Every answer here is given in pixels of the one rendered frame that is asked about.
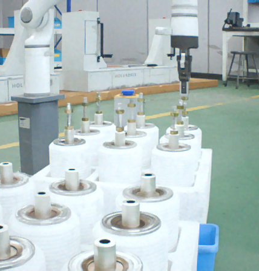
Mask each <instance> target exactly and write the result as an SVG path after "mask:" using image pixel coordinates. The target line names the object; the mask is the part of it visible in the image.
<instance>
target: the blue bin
mask: <svg viewBox="0 0 259 271"><path fill-rule="evenodd" d="M218 240H219V227H218V226H217V225H216V224H205V223H200V229H199V232H198V249H197V270H196V271H214V264H215V254H216V253H217V252H218Z"/></svg>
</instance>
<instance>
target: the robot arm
mask: <svg viewBox="0 0 259 271"><path fill-rule="evenodd" d="M61 1H63V0H29V1H28V2H26V3H25V4H24V6H23V7H22V9H21V11H20V14H19V22H20V24H21V25H22V26H23V27H25V28H31V29H32V35H31V36H30V38H28V39H27V40H25V42H24V48H25V52H24V59H25V68H24V72H23V78H24V96H26V97H38V96H49V95H50V42H51V39H52V29H53V14H52V10H51V8H52V6H54V5H55V4H57V3H59V2H61ZM171 2H172V5H171V28H164V27H157V28H156V32H155V34H156V35H161V36H167V35H171V37H170V46H171V48H178V49H179V55H177V71H178V75H179V76H178V79H179V82H180V95H181V96H188V94H189V80H190V77H191V72H190V71H191V62H192V56H190V50H189V49H198V33H199V30H198V13H197V0H171Z"/></svg>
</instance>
